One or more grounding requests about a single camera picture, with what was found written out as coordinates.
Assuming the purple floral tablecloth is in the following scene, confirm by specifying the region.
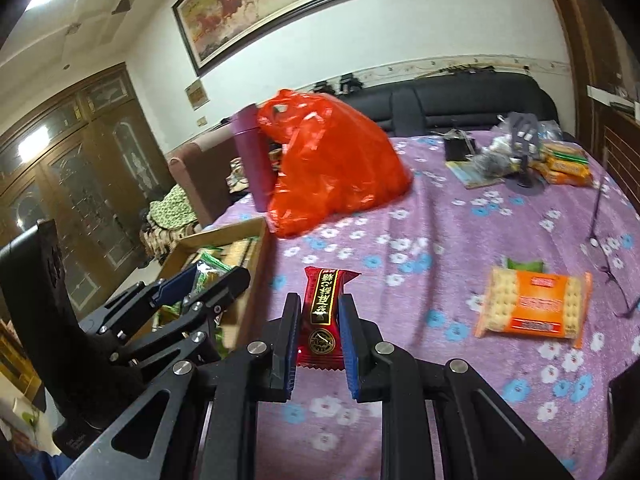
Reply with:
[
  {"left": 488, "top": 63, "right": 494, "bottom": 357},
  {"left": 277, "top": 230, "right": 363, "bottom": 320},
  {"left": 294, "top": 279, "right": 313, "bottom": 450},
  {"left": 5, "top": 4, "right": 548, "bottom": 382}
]
[{"left": 210, "top": 127, "right": 640, "bottom": 480}]

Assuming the wooden door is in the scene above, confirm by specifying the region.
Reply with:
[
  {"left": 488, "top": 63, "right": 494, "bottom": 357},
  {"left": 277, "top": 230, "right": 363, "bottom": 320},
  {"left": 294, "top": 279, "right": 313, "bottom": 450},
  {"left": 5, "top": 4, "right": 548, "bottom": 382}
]
[{"left": 535, "top": 0, "right": 640, "bottom": 161}]

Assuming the black sofa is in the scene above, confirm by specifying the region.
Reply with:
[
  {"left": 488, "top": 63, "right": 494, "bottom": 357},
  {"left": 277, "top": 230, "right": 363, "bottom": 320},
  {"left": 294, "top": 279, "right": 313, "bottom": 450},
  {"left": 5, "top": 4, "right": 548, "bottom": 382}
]
[{"left": 345, "top": 74, "right": 576, "bottom": 141}]

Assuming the cracker packet green edge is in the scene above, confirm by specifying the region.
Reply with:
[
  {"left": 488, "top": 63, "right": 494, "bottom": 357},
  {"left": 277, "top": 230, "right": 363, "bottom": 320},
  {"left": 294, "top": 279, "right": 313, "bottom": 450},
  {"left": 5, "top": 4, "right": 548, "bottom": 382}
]
[{"left": 222, "top": 237, "right": 261, "bottom": 268}]

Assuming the red candy packet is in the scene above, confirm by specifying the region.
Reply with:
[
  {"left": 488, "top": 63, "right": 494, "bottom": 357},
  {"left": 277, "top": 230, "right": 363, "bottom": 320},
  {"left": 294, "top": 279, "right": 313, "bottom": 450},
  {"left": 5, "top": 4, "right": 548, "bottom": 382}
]
[{"left": 296, "top": 266, "right": 362, "bottom": 372}]

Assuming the small black box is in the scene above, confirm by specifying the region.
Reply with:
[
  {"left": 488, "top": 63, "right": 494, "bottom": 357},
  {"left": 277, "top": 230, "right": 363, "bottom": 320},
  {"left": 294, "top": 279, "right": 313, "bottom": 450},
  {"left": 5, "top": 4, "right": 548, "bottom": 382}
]
[{"left": 444, "top": 135, "right": 476, "bottom": 162}]

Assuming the framed painting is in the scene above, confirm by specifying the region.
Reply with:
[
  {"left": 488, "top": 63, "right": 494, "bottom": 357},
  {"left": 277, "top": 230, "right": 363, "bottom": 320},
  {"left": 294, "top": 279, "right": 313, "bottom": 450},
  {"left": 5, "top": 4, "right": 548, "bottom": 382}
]
[{"left": 171, "top": 0, "right": 390, "bottom": 77}]

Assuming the white flat box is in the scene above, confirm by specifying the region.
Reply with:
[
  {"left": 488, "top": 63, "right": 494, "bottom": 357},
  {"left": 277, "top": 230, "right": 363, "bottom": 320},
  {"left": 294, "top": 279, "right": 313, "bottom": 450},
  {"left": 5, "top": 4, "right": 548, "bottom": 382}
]
[{"left": 587, "top": 85, "right": 640, "bottom": 106}]

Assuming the wooden glass door wardrobe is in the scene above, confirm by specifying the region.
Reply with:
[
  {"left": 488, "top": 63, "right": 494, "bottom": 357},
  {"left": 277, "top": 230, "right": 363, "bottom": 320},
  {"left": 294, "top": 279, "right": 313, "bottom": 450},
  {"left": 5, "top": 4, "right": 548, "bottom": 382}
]
[{"left": 0, "top": 62, "right": 168, "bottom": 321}]

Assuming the cardboard box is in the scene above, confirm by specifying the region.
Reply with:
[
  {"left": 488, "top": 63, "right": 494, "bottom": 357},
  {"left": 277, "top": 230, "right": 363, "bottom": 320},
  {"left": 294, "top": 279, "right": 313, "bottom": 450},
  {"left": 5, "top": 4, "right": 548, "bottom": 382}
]
[{"left": 157, "top": 217, "right": 273, "bottom": 356}]

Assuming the yellow cracker packet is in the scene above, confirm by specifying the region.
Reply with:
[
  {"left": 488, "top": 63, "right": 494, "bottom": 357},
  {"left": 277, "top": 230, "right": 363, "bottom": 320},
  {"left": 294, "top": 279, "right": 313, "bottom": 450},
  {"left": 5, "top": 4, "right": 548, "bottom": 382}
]
[
  {"left": 530, "top": 157, "right": 593, "bottom": 187},
  {"left": 542, "top": 142, "right": 591, "bottom": 166}
]

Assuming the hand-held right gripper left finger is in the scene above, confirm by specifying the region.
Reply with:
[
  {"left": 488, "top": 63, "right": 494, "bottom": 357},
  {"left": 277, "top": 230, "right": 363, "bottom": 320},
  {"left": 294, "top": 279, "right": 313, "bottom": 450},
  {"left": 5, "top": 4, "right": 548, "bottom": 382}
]
[{"left": 60, "top": 291, "right": 303, "bottom": 480}]

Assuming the light green snack packet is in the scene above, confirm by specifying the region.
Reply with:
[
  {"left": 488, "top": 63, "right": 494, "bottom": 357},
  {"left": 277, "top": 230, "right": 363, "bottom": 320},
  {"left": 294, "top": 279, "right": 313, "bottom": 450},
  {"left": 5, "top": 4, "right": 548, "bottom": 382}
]
[{"left": 192, "top": 247, "right": 232, "bottom": 301}]

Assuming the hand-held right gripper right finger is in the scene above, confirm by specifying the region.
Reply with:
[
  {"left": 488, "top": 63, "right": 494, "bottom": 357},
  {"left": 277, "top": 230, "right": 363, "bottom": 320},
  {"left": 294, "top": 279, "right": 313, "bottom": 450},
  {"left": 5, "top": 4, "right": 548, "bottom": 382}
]
[{"left": 339, "top": 292, "right": 576, "bottom": 480}]

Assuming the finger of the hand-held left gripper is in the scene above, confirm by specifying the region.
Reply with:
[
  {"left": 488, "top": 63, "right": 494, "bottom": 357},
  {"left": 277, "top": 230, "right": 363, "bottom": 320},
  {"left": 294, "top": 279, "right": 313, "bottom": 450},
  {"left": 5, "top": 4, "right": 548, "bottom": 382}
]
[
  {"left": 111, "top": 266, "right": 251, "bottom": 386},
  {"left": 80, "top": 265, "right": 201, "bottom": 338}
]

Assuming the floral cushion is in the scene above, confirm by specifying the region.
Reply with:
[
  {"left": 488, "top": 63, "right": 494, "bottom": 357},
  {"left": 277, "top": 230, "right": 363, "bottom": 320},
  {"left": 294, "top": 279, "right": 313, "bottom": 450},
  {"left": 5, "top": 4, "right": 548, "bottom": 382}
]
[{"left": 140, "top": 184, "right": 203, "bottom": 261}]

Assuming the dark flat panel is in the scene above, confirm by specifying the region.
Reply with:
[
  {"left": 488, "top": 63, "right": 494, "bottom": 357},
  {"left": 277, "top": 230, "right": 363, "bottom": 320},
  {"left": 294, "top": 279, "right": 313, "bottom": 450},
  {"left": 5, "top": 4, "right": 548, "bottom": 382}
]
[{"left": 607, "top": 360, "right": 640, "bottom": 480}]

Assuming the small wall plaque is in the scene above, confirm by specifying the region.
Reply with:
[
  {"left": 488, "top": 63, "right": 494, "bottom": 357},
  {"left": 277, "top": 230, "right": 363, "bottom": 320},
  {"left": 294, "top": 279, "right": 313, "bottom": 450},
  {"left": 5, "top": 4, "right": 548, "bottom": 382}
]
[{"left": 185, "top": 80, "right": 208, "bottom": 108}]

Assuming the thin book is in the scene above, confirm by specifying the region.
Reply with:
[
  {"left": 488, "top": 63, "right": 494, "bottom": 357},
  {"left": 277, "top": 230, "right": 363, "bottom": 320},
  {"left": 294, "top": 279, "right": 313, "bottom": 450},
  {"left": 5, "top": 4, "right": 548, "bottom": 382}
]
[{"left": 445, "top": 160, "right": 506, "bottom": 190}]

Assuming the purple thermos bottle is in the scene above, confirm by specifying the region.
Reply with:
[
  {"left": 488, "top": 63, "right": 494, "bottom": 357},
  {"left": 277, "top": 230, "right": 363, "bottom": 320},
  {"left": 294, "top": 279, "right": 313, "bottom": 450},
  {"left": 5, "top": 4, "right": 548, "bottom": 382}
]
[{"left": 231, "top": 104, "right": 281, "bottom": 213}]

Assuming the clear plastic bag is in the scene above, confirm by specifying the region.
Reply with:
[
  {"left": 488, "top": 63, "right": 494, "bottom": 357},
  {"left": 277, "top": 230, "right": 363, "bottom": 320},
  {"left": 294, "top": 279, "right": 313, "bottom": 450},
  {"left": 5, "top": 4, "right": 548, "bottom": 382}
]
[{"left": 472, "top": 137, "right": 516, "bottom": 178}]

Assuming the orange cracker packet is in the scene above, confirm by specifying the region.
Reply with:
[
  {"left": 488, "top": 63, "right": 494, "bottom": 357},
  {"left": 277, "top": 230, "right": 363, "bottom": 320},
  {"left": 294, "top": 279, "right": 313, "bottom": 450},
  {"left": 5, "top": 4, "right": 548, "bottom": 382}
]
[{"left": 472, "top": 266, "right": 593, "bottom": 350}]

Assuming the red plastic bag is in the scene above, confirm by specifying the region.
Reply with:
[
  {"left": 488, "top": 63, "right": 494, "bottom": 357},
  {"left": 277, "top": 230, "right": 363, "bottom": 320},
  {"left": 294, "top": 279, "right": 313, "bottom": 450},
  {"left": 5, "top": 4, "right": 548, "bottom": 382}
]
[{"left": 256, "top": 89, "right": 413, "bottom": 240}]

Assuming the wooden low cabinet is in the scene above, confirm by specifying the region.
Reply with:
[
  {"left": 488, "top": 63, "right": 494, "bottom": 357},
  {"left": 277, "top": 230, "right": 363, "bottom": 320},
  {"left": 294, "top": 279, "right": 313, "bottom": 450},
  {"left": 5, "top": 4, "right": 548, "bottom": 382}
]
[{"left": 585, "top": 85, "right": 640, "bottom": 186}]

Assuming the brown armchair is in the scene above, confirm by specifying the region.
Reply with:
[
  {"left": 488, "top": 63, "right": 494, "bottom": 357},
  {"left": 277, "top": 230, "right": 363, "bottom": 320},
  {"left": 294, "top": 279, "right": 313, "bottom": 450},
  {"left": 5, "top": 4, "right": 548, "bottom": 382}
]
[{"left": 167, "top": 130, "right": 261, "bottom": 228}]

